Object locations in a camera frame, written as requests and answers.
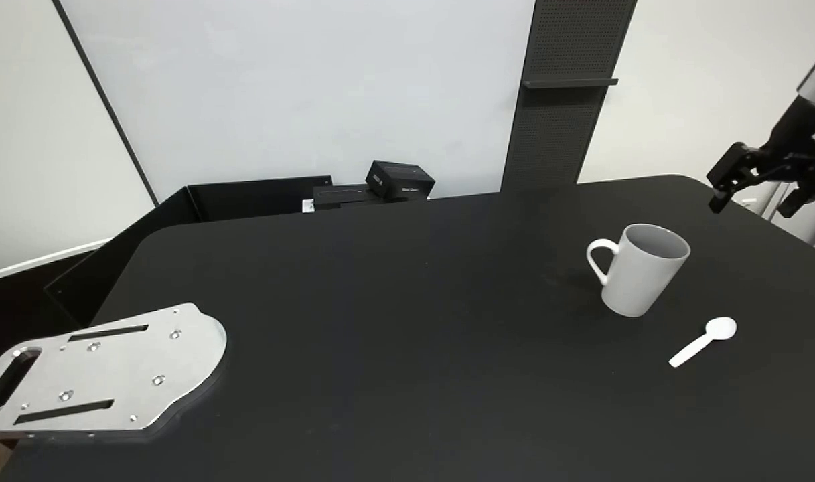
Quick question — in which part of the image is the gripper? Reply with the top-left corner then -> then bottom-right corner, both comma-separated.
707,96 -> 815,219

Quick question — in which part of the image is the white plastic spoon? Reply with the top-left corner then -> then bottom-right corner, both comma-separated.
668,317 -> 738,368

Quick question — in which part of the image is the white ceramic mug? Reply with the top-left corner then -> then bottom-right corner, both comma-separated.
586,224 -> 691,318

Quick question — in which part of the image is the black perforated panel with shelf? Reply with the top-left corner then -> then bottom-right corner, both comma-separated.
501,0 -> 638,193

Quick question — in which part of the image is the black cardboard box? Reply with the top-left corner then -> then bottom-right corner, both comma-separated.
366,160 -> 436,201

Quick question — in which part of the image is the flat black box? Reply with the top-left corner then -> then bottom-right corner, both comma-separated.
312,185 -> 382,212

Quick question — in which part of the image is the large white board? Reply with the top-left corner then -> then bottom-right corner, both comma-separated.
51,0 -> 536,206

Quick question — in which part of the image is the silver metal mounting plate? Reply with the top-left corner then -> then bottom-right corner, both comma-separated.
0,303 -> 228,440

